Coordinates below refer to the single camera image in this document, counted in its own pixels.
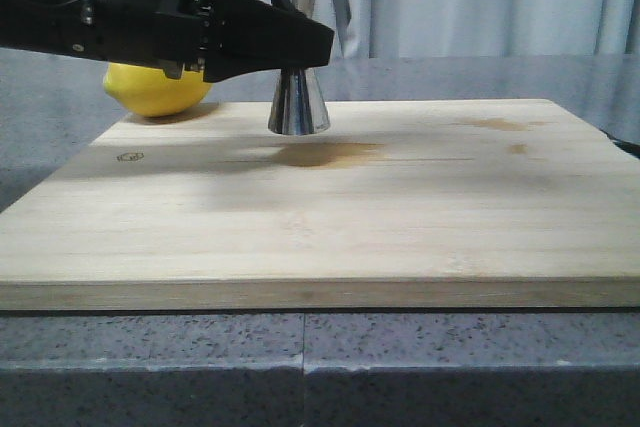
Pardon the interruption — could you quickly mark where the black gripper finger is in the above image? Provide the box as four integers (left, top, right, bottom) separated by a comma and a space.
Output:
203, 0, 334, 83

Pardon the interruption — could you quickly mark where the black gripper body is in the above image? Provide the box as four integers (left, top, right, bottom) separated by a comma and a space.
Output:
1, 0, 207, 79

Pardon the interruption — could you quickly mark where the steel cocktail jigger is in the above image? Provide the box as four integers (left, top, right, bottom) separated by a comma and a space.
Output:
268, 0, 330, 136

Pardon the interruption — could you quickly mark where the yellow lemon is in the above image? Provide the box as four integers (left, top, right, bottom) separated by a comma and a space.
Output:
103, 63, 212, 118

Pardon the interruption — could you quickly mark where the grey curtain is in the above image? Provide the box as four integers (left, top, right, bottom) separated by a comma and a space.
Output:
315, 0, 639, 58

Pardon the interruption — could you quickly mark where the wooden cutting board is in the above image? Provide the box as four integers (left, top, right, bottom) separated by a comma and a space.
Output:
1, 99, 639, 310

